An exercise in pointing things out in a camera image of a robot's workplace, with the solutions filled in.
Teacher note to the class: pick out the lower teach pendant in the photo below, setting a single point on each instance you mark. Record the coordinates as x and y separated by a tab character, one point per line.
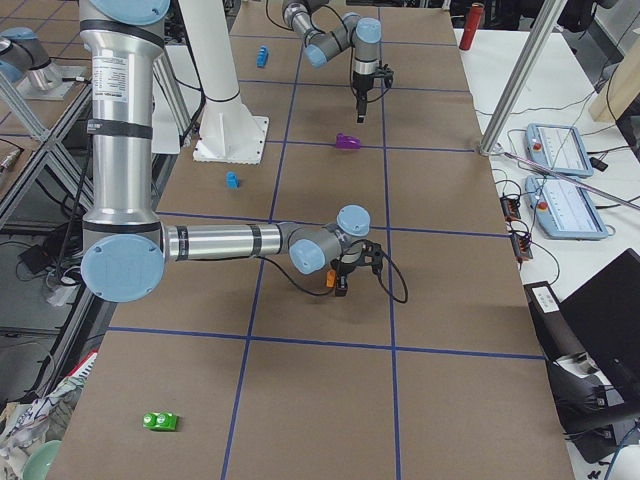
563	211

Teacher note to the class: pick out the black laptop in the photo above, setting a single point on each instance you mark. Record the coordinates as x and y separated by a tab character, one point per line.
604	315

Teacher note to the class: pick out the orange trapezoid block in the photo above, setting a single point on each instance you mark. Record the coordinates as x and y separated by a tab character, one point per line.
330	280

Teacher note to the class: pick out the green double block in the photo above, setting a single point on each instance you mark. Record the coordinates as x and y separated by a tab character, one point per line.
160	421

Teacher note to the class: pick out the teach pendant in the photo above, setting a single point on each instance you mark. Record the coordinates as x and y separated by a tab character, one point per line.
559	148
563	211

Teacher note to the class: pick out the blue block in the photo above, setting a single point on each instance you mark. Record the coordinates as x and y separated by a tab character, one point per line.
262	56
232	180

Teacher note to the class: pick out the blue block far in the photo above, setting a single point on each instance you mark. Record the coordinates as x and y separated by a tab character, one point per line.
262	56

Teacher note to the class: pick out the white remote control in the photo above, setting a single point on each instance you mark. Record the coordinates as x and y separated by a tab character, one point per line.
545	299

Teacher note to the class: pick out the purple trapezoid block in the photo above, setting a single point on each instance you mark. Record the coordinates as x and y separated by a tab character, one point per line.
347	142

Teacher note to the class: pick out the aluminium post at table edge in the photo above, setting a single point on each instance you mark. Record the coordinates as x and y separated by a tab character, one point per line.
531	51

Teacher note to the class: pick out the blue block near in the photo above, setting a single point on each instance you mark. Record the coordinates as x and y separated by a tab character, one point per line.
232	180

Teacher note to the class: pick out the upper teach pendant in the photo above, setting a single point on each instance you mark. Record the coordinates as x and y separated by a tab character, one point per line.
559	148

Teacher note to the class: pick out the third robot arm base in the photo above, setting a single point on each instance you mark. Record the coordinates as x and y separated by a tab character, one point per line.
26	64

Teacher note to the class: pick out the green bowl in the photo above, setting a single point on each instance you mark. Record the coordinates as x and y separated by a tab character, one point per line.
40	462

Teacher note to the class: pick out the crumpled patterned cloth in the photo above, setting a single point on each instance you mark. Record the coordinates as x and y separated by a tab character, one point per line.
30	426

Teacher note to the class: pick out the white camera stand column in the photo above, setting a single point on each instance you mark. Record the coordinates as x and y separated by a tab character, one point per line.
228	131

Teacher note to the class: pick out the red cylinder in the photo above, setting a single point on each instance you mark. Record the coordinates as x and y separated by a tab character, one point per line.
472	23

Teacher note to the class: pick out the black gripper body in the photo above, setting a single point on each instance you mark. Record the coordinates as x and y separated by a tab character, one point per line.
361	88
346	267

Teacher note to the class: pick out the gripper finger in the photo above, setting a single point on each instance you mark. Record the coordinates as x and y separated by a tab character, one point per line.
360	109
341	286

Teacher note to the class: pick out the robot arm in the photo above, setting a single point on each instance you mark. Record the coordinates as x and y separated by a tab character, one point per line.
126	246
361	36

